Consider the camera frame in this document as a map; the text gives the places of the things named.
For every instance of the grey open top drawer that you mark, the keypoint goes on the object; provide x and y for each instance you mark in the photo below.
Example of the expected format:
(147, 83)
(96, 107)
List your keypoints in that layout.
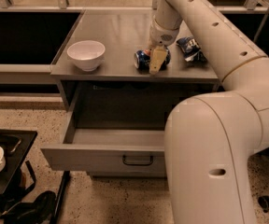
(104, 124)

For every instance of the black side cart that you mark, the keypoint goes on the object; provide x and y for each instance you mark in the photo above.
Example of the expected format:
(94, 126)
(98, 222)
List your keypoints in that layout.
(16, 145)

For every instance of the blue pepsi can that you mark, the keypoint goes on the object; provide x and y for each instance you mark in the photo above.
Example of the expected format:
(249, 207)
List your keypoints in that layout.
(142, 59)

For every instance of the black bag on floor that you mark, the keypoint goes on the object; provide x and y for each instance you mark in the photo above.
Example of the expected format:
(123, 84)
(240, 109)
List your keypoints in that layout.
(32, 213)

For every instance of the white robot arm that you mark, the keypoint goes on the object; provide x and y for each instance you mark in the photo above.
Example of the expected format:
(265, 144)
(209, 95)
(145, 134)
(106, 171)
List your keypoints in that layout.
(209, 137)

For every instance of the black drawer handle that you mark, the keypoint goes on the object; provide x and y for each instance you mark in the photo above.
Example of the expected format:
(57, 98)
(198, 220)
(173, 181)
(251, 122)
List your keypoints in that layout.
(137, 160)

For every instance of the grey metal cabinet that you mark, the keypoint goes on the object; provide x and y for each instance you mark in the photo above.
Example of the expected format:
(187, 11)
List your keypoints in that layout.
(123, 32)

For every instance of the blue crumpled chip bag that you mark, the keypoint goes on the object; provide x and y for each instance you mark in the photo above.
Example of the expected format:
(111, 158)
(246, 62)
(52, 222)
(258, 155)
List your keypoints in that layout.
(191, 49)

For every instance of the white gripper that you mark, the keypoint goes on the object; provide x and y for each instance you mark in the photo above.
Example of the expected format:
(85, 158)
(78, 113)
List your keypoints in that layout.
(160, 36)

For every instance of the white ceramic bowl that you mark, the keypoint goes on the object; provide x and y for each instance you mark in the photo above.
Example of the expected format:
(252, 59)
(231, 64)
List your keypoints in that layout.
(86, 55)

